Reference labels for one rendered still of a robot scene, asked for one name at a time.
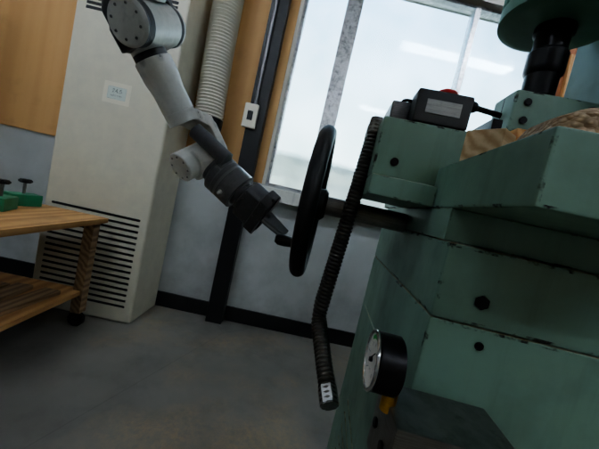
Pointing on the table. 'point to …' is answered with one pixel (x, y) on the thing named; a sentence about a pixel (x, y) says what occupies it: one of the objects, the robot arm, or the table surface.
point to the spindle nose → (548, 55)
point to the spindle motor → (519, 11)
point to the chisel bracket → (535, 109)
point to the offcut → (485, 141)
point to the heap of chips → (587, 117)
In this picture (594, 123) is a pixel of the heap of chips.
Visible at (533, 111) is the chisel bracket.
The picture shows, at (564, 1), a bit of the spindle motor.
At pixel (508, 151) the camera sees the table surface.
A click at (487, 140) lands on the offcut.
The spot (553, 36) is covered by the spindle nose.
